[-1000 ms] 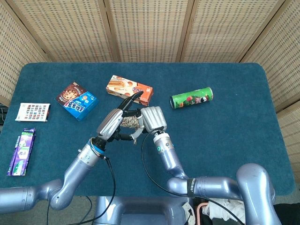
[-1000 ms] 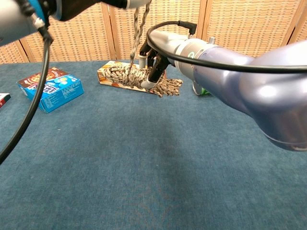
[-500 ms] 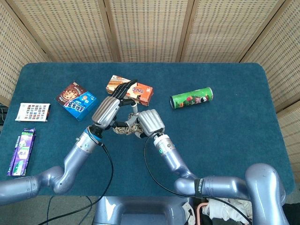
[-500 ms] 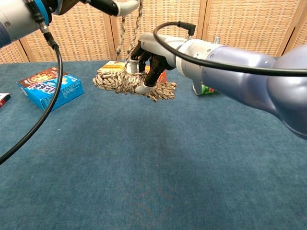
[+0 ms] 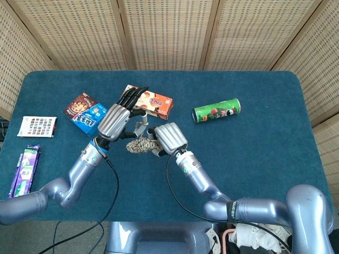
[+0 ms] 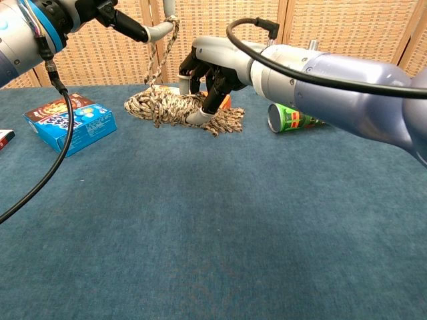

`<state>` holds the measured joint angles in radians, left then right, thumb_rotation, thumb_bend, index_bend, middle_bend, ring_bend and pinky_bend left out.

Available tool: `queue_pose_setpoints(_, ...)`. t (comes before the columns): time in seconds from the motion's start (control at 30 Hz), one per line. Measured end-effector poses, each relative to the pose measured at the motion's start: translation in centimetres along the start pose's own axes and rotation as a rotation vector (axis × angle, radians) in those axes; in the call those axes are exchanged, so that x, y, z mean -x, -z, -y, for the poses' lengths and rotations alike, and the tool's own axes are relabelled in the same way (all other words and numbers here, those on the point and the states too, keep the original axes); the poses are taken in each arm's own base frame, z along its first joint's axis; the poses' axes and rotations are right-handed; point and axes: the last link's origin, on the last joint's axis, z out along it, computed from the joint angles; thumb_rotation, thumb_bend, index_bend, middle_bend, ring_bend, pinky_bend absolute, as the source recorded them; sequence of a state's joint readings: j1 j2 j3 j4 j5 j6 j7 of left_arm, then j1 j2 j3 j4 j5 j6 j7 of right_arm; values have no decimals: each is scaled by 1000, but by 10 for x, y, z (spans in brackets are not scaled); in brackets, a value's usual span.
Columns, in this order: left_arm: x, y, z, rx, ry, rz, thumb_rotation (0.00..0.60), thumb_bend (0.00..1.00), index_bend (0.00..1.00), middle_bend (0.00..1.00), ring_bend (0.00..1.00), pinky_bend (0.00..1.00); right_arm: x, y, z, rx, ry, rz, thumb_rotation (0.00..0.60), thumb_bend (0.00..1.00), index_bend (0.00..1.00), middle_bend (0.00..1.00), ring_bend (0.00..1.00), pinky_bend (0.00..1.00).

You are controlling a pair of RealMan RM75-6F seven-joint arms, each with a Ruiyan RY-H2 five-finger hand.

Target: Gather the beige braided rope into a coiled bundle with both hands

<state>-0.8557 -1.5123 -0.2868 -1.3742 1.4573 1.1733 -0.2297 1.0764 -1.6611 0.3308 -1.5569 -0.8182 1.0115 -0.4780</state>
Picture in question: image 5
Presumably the blue carpet table cover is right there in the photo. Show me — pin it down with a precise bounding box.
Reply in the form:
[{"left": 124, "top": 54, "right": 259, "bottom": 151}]
[{"left": 0, "top": 70, "right": 335, "bottom": 223}]

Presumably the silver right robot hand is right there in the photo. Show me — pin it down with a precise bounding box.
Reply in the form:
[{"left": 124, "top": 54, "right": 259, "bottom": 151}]
[{"left": 147, "top": 122, "right": 189, "bottom": 157}]

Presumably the black velcro strap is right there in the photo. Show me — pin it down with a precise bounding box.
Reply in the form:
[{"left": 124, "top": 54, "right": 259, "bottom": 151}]
[{"left": 226, "top": 200, "right": 239, "bottom": 225}]

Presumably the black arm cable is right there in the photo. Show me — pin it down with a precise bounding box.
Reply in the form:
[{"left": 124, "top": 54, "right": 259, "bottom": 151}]
[
  {"left": 38, "top": 156, "right": 120, "bottom": 254},
  {"left": 166, "top": 150, "right": 292, "bottom": 252}
]

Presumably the white power strip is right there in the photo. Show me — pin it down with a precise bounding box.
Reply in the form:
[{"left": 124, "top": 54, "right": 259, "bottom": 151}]
[{"left": 206, "top": 228, "right": 222, "bottom": 251}]

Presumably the pink basket rim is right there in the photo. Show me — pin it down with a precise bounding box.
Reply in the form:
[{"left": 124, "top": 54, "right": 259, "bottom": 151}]
[{"left": 221, "top": 228, "right": 236, "bottom": 254}]

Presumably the blue-grey robot torso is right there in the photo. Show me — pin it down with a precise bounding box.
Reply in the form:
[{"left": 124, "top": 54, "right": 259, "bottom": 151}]
[{"left": 105, "top": 221, "right": 220, "bottom": 254}]

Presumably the white picture card box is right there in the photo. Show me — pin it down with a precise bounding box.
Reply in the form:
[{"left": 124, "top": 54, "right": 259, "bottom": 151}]
[{"left": 16, "top": 115, "right": 58, "bottom": 139}]

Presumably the thin black floor cable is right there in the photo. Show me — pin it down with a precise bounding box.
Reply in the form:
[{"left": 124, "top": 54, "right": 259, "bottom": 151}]
[{"left": 52, "top": 221, "right": 62, "bottom": 248}]

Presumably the orange wafer snack box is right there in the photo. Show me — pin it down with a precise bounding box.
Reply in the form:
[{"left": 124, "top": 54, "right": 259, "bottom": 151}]
[{"left": 119, "top": 84, "right": 174, "bottom": 121}]

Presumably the black device beside table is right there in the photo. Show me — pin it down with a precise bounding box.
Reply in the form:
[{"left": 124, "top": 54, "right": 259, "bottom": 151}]
[{"left": 0, "top": 120, "right": 10, "bottom": 142}]

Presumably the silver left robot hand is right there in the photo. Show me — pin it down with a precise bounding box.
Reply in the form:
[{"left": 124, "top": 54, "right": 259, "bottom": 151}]
[{"left": 97, "top": 86, "right": 150, "bottom": 142}]

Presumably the blue chocolate cookie box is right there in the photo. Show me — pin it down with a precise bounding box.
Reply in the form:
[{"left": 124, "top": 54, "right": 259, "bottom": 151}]
[{"left": 62, "top": 92, "right": 110, "bottom": 138}]

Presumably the purple slim carton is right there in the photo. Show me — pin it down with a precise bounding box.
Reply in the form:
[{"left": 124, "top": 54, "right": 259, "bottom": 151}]
[{"left": 7, "top": 144, "right": 41, "bottom": 199}]

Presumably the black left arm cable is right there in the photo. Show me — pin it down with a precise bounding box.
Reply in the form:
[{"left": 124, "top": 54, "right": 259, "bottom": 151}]
[{"left": 38, "top": 156, "right": 120, "bottom": 254}]

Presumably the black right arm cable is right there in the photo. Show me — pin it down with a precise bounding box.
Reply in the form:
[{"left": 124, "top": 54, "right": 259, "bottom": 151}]
[{"left": 166, "top": 150, "right": 292, "bottom": 252}]

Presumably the wicker folding screen panel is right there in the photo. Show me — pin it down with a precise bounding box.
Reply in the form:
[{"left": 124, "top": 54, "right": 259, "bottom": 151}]
[
  {"left": 116, "top": 0, "right": 226, "bottom": 71},
  {"left": 0, "top": 0, "right": 58, "bottom": 121},
  {"left": 270, "top": 0, "right": 339, "bottom": 196},
  {"left": 198, "top": 0, "right": 334, "bottom": 71},
  {"left": 6, "top": 0, "right": 137, "bottom": 71}
]

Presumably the beige speckled braided rope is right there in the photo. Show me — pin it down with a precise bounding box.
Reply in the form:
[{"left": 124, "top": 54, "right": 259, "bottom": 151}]
[{"left": 126, "top": 122, "right": 163, "bottom": 154}]

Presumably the white crumpled cloth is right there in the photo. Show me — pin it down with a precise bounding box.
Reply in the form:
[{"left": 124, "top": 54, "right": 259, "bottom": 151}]
[{"left": 229, "top": 223, "right": 289, "bottom": 253}]

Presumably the green Pringles can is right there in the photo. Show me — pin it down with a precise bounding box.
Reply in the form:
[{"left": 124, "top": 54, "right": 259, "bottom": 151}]
[{"left": 192, "top": 98, "right": 242, "bottom": 124}]

